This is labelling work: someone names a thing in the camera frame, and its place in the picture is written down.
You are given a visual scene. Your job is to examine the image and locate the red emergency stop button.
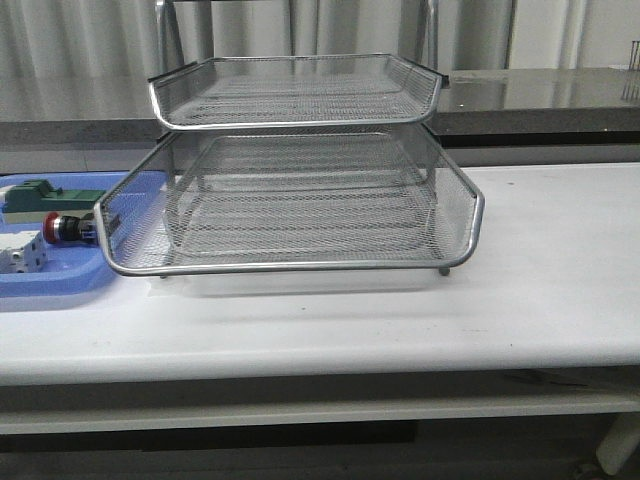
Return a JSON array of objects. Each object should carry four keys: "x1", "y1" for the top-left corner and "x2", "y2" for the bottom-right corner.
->
[{"x1": 42, "y1": 212, "x2": 98, "y2": 245}]

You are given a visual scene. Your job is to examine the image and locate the blue plastic tray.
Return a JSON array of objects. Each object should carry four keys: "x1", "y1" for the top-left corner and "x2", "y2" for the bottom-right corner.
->
[{"x1": 1, "y1": 171, "x2": 125, "y2": 299}]

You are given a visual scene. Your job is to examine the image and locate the white table leg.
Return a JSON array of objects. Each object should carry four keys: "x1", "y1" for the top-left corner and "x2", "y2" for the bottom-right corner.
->
[{"x1": 596, "y1": 412, "x2": 639, "y2": 475}]

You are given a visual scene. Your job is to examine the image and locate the white circuit breaker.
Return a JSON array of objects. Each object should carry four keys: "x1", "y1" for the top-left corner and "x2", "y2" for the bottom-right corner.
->
[{"x1": 1, "y1": 230, "x2": 48, "y2": 274}]

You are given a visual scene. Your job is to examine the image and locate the green electrical module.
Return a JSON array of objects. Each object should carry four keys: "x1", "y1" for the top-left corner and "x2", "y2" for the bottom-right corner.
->
[{"x1": 1, "y1": 179, "x2": 105, "y2": 224}]

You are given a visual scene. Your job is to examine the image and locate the small metal pins stand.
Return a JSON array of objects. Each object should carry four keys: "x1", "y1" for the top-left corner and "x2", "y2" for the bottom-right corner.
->
[{"x1": 628, "y1": 40, "x2": 640, "y2": 72}]

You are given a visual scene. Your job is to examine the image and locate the grey metal rack frame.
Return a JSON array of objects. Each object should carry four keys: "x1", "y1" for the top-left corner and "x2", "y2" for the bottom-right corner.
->
[{"x1": 155, "y1": 0, "x2": 454, "y2": 279}]

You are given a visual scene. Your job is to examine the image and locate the grey stone counter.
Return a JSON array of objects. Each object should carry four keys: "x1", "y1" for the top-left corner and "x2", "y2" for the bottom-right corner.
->
[{"x1": 1, "y1": 68, "x2": 639, "y2": 174}]

